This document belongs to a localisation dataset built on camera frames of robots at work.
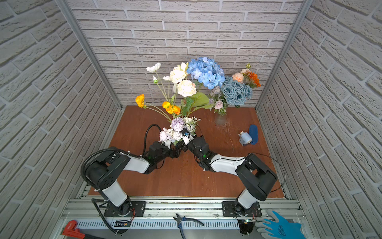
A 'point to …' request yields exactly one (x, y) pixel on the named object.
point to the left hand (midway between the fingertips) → (180, 142)
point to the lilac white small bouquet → (173, 134)
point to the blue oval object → (253, 133)
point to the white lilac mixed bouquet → (218, 98)
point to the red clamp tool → (70, 229)
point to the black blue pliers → (180, 219)
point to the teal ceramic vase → (181, 144)
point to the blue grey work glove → (278, 229)
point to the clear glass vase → (220, 119)
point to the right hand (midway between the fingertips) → (182, 132)
